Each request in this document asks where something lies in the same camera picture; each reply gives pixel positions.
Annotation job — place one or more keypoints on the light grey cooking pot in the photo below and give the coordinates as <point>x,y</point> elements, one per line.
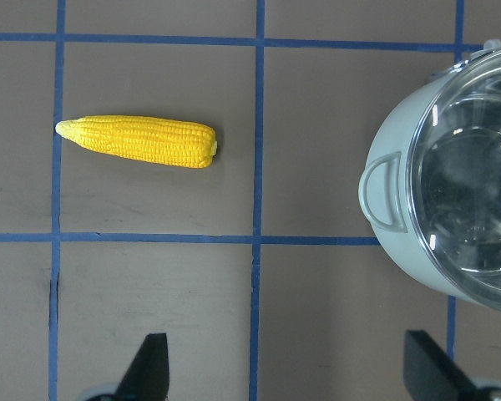
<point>431,186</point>

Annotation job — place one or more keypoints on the yellow corn cob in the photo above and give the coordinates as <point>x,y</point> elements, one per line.
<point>147,139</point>

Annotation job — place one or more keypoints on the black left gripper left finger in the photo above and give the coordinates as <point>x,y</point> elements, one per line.
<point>147,377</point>

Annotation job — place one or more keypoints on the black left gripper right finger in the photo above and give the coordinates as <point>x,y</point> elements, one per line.
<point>429,374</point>

